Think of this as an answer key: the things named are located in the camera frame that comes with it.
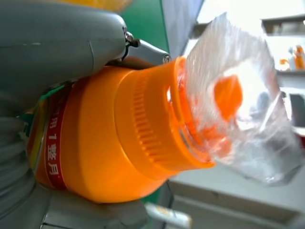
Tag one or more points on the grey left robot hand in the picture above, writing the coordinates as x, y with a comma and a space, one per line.
59, 41

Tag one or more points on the orange bottle with back label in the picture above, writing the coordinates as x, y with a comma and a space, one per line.
123, 126

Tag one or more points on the white plastic bottle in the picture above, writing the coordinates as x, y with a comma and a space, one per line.
169, 215

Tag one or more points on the grey shelf unit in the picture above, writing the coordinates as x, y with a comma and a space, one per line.
291, 79

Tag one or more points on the orange item on shelf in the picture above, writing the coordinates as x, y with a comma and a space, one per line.
298, 57

